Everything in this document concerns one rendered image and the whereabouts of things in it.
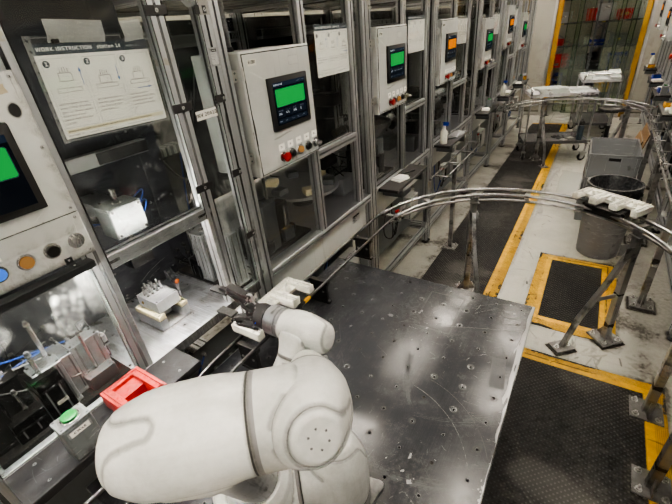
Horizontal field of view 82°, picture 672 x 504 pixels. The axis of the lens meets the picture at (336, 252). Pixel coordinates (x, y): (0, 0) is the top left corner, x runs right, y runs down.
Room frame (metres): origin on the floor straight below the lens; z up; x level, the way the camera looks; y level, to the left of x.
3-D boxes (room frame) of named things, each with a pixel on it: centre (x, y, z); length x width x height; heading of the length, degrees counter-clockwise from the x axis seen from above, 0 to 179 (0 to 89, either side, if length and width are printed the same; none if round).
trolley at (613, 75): (6.17, -4.27, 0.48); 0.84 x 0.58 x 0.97; 153
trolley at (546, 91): (5.36, -3.21, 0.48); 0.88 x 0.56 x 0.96; 73
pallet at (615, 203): (1.95, -1.58, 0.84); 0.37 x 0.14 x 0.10; 23
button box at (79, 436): (0.70, 0.75, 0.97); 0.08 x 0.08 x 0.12; 55
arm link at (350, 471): (0.60, 0.06, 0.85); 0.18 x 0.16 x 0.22; 98
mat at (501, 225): (4.71, -2.50, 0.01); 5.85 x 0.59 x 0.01; 145
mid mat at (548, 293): (2.25, -1.72, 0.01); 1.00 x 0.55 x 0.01; 145
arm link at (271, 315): (0.88, 0.19, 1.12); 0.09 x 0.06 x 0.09; 145
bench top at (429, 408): (1.03, -0.01, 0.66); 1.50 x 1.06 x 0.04; 145
